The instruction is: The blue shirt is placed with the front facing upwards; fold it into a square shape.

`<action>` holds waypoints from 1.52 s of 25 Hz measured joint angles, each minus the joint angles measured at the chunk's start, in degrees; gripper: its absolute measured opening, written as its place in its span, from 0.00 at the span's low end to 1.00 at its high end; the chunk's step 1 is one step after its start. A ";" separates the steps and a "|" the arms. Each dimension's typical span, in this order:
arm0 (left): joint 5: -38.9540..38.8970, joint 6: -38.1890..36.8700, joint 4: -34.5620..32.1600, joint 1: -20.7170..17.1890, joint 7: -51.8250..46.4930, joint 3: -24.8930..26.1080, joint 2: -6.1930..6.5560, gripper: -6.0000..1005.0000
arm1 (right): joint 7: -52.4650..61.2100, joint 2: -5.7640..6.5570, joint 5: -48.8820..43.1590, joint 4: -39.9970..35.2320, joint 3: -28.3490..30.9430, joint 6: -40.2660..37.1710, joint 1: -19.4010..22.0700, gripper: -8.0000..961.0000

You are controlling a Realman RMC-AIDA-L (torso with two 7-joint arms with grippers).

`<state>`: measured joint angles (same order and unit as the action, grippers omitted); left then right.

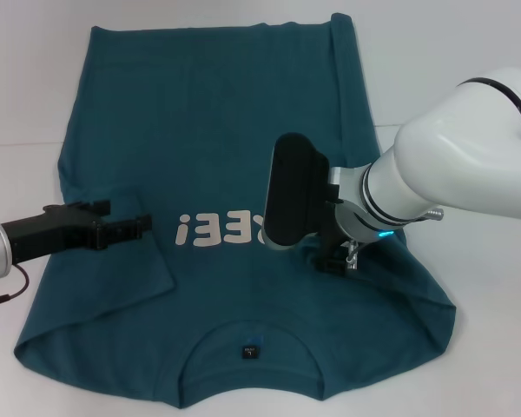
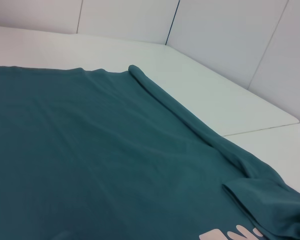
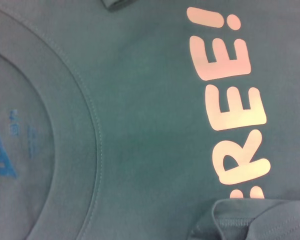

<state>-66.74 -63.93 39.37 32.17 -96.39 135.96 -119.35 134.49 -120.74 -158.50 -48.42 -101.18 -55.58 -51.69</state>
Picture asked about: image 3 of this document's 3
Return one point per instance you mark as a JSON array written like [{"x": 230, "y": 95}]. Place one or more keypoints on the teal FREE print t-shirt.
[{"x": 130, "y": 112}]

